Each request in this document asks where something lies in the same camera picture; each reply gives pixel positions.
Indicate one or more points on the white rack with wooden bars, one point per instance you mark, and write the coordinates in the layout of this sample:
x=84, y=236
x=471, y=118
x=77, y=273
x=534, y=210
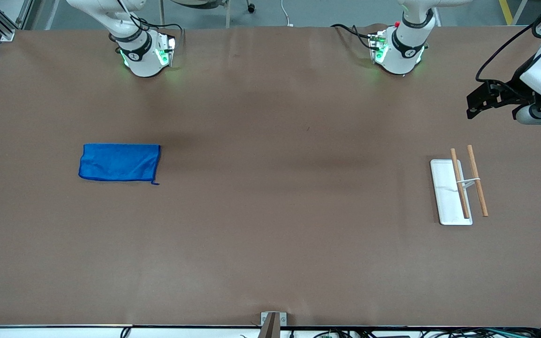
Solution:
x=448, y=197

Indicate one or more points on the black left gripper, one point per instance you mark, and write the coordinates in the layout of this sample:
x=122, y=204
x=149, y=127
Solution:
x=515, y=88

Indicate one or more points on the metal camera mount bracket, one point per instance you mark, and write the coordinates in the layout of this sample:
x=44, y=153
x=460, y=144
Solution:
x=273, y=324

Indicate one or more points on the blue microfibre towel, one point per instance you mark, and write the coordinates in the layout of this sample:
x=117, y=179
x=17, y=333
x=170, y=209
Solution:
x=118, y=162

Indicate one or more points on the office chair base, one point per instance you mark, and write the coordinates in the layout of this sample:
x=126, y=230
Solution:
x=204, y=3

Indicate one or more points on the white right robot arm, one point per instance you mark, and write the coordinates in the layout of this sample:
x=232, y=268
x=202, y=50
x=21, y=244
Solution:
x=141, y=56

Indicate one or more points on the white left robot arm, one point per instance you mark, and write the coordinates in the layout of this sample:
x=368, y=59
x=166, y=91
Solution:
x=404, y=47

